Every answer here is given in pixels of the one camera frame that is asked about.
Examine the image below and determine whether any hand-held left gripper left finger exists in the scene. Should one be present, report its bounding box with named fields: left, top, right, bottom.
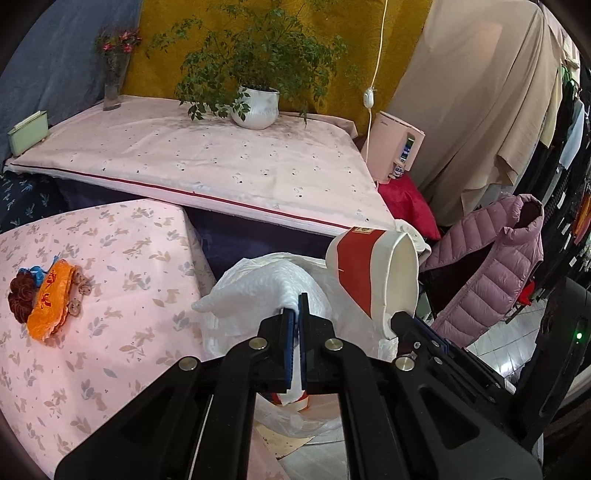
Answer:
left=54, top=307, right=298, bottom=480

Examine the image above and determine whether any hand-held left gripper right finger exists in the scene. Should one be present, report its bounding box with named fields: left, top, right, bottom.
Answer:
left=298, top=292, right=543, bottom=480

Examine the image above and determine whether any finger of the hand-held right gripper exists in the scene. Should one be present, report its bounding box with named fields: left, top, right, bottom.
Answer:
left=392, top=311, right=513, bottom=395

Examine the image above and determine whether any bin with white plastic liner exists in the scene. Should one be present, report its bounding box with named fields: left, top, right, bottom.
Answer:
left=203, top=251, right=402, bottom=439

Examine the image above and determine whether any red paper cup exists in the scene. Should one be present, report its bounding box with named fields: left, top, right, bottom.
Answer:
left=324, top=226, right=421, bottom=340

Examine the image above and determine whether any purple puffer jacket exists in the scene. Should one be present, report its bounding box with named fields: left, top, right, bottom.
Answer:
left=422, top=194, right=546, bottom=347

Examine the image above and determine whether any red cloth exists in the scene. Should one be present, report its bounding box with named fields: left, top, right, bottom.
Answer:
left=378, top=175, right=441, bottom=241

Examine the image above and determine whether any row of hanging clothes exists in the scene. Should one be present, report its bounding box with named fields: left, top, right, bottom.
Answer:
left=538, top=46, right=591, bottom=287

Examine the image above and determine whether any pink dotted cloth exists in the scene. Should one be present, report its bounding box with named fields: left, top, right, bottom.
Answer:
left=4, top=95, right=398, bottom=237

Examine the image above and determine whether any green plant in white pot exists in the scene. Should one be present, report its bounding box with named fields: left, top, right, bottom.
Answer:
left=147, top=0, right=352, bottom=131

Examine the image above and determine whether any beige draped cloth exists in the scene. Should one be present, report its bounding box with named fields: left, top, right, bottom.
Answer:
left=385, top=0, right=568, bottom=227

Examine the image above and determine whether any orange printed bag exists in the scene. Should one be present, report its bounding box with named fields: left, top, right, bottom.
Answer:
left=25, top=259, right=93, bottom=342

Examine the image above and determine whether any dark red scrunchie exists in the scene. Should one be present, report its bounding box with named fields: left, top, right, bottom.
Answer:
left=8, top=270, right=44, bottom=324

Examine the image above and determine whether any navy floral cloth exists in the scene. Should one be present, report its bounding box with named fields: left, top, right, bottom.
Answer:
left=0, top=172, right=65, bottom=234

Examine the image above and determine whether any glass vase with red flowers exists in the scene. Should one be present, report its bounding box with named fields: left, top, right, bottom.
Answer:
left=95, top=28, right=141, bottom=112

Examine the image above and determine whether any mustard yellow backdrop cloth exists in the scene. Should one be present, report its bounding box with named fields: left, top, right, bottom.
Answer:
left=121, top=0, right=432, bottom=139

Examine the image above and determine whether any pale green tissue box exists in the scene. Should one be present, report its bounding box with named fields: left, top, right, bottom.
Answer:
left=7, top=111, right=51, bottom=157

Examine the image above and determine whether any blue grey backdrop cloth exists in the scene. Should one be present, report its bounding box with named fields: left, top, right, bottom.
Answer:
left=0, top=0, right=144, bottom=160

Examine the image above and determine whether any white cable with switch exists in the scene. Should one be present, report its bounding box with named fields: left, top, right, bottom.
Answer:
left=365, top=0, right=393, bottom=139

